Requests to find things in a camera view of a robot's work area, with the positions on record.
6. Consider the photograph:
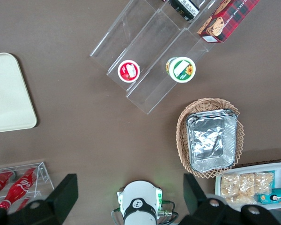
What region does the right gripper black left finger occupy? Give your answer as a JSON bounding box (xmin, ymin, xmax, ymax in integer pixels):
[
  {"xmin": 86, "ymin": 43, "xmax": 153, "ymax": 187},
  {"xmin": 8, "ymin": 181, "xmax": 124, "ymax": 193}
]
[{"xmin": 0, "ymin": 173, "xmax": 79, "ymax": 225}]

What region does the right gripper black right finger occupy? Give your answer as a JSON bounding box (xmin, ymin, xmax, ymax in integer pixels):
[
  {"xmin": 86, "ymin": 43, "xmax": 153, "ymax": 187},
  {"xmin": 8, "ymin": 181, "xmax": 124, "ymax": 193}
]
[{"xmin": 179, "ymin": 173, "xmax": 281, "ymax": 225}]

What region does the aluminium foil tray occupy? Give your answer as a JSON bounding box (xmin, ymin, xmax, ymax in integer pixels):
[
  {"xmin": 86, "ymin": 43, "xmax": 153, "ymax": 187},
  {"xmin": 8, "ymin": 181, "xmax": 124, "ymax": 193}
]
[{"xmin": 185, "ymin": 108, "xmax": 238, "ymax": 173}]

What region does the light tan wicker basket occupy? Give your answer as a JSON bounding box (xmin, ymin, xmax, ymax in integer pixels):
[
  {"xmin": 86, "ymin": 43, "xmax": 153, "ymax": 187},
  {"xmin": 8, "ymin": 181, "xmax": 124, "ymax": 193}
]
[{"xmin": 176, "ymin": 97, "xmax": 245, "ymax": 180}]

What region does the beige plastic tray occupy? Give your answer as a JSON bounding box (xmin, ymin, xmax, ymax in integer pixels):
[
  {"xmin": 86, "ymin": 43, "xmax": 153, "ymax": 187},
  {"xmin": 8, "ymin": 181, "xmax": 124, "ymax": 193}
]
[{"xmin": 0, "ymin": 52, "xmax": 38, "ymax": 135}]

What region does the clear bag of puffed snacks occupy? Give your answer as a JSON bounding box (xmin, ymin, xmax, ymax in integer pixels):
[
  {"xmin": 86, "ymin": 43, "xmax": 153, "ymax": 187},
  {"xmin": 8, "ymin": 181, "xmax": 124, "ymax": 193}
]
[
  {"xmin": 255, "ymin": 172, "xmax": 275, "ymax": 195},
  {"xmin": 238, "ymin": 172, "xmax": 257, "ymax": 200},
  {"xmin": 220, "ymin": 173, "xmax": 241, "ymax": 205}
]

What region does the clear acrylic bottle rack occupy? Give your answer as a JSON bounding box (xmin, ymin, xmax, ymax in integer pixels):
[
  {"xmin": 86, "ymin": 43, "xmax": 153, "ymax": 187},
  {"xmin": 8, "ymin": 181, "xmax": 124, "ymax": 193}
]
[{"xmin": 0, "ymin": 161, "xmax": 55, "ymax": 211}]

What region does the teal snack packet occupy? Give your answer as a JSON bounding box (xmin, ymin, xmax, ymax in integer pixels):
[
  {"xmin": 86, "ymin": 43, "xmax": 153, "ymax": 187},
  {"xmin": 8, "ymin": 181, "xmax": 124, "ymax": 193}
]
[{"xmin": 257, "ymin": 188, "xmax": 281, "ymax": 204}]

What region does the green lid yoghurt cup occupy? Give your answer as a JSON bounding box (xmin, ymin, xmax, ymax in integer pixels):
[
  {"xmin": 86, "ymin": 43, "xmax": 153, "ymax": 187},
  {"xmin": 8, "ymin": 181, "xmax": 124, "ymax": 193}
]
[{"xmin": 165, "ymin": 56, "xmax": 197, "ymax": 84}]

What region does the red lid yoghurt cup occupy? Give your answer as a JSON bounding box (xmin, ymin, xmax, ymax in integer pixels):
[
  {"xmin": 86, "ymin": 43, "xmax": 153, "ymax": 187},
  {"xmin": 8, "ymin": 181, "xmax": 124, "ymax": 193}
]
[{"xmin": 117, "ymin": 59, "xmax": 141, "ymax": 83}]

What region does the clear acrylic stepped display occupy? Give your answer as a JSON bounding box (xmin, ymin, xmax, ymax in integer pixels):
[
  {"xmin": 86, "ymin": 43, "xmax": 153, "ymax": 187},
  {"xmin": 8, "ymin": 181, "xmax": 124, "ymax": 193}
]
[
  {"xmin": 89, "ymin": 0, "xmax": 210, "ymax": 115},
  {"xmin": 159, "ymin": 0, "xmax": 216, "ymax": 51}
]

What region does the red tartan cookie box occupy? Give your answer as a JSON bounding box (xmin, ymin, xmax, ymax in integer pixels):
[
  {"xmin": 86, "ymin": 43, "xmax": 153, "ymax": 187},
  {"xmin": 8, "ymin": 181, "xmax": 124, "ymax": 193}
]
[{"xmin": 197, "ymin": 0, "xmax": 261, "ymax": 44}]

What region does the small black box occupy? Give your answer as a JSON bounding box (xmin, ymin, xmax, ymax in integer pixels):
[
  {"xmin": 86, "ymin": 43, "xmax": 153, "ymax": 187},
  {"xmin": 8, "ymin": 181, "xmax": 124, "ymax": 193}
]
[{"xmin": 168, "ymin": 0, "xmax": 200, "ymax": 23}]

